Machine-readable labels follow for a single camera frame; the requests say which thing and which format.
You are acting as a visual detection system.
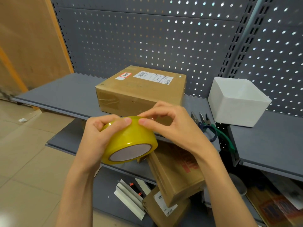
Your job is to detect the white tape roll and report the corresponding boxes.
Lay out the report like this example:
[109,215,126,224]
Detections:
[228,173,247,196]

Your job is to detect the person's left forearm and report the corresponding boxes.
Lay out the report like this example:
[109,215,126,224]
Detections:
[56,166,95,227]

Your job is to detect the cardboard box barcode label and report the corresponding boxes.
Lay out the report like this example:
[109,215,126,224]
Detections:
[141,184,191,227]

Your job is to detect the person's left hand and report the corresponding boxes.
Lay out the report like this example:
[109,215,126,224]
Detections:
[68,114,132,174]

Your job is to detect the person's right hand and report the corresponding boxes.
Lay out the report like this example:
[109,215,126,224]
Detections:
[137,101,221,165]

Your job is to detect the cardboard box red lettering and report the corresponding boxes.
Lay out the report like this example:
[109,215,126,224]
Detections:
[147,140,205,208]

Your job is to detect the black scissors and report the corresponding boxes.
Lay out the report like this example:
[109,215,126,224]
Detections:
[190,112,218,143]

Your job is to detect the yellow tape roll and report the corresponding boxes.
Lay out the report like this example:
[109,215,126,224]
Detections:
[100,115,158,165]

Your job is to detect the white plastic bin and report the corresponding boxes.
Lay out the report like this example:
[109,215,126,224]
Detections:
[208,77,272,128]

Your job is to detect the grey slotted upright post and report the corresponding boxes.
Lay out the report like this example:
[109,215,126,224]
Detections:
[50,0,76,73]
[217,0,274,79]

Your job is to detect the brown wooden panel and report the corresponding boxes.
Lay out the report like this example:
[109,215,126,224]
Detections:
[0,0,74,100]

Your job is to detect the grey perforated back panel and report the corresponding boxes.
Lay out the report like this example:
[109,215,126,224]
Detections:
[51,0,255,98]
[234,0,303,117]

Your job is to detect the white flat strips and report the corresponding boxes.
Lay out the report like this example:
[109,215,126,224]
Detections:
[113,178,152,221]

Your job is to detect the green handled needle-nose pliers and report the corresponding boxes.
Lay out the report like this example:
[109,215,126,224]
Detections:
[199,112,237,154]

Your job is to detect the cardboard box red blue print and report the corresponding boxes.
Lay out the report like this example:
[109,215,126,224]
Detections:
[246,184,303,227]

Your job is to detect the brown cardboard box white labels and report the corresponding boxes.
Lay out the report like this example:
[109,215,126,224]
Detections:
[95,65,187,127]

